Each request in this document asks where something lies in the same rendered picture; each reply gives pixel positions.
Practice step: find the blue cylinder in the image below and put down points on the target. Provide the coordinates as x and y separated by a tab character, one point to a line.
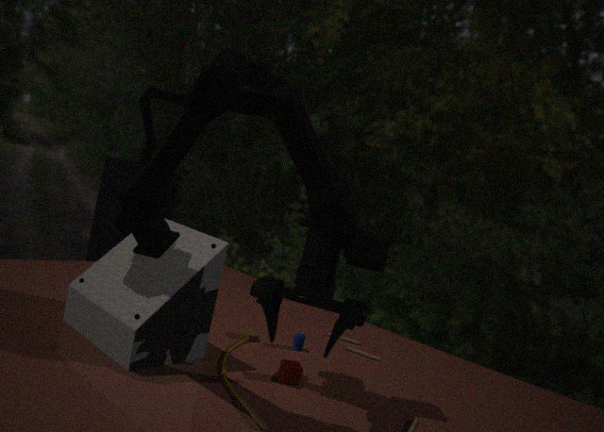
298	342

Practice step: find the red wooden block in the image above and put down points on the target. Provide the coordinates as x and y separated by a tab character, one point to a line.
290	372

